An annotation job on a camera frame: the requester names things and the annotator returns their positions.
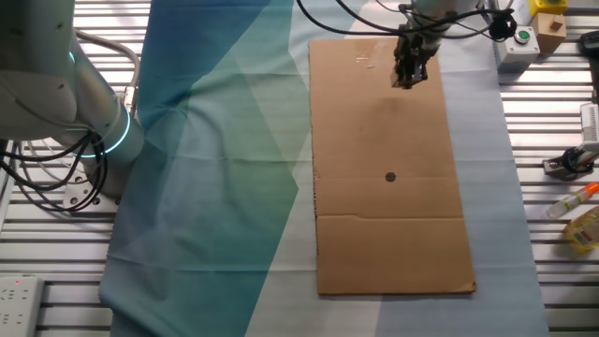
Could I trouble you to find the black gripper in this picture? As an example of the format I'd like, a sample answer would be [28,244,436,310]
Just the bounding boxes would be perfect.
[390,30,439,90]

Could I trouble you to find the yellow button box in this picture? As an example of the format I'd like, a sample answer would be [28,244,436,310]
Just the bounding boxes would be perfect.
[527,0,569,18]

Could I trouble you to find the grey robot hose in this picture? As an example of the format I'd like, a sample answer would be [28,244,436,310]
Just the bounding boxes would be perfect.
[73,28,141,118]

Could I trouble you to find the silver exterior camera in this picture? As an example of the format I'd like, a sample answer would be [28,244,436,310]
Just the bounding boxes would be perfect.
[578,102,599,146]

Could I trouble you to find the black wrist cable with clamp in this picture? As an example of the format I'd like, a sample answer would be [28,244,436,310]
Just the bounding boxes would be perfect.
[295,0,519,42]

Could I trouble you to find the black coiled cable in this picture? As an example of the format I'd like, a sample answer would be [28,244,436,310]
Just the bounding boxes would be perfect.
[560,146,586,178]

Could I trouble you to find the black device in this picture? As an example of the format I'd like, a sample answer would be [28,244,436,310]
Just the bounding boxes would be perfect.
[578,30,599,60]

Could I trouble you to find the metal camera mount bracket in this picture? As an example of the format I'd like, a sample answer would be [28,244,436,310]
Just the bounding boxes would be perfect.
[542,142,599,183]

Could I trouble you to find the blue green patterned cloth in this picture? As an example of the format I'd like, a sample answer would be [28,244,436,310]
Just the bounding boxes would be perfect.
[97,0,551,337]

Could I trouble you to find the wooden box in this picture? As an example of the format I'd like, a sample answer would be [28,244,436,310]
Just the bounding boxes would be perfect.
[530,12,568,55]

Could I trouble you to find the clear tape patch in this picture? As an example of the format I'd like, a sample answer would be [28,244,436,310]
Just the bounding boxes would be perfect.
[353,39,392,71]

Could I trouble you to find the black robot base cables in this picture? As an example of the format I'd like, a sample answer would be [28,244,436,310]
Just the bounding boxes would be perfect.
[0,130,110,212]

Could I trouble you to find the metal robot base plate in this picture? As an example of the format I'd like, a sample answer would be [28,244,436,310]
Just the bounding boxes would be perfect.
[63,175,121,212]

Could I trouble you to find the white power strip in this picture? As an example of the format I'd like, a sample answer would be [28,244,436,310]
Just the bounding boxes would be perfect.
[0,275,46,337]

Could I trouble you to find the plastic bottle with yellow contents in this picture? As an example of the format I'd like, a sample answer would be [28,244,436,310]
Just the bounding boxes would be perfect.
[563,207,599,256]

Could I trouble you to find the grey box with green button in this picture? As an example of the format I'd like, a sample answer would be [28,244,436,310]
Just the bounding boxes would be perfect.
[493,25,542,75]

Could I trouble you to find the brown cardboard sheet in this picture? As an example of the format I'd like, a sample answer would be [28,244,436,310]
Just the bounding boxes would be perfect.
[307,37,477,296]

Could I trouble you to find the clear tube with orange cap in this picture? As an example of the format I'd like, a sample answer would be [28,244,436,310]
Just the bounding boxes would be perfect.
[545,182,599,220]

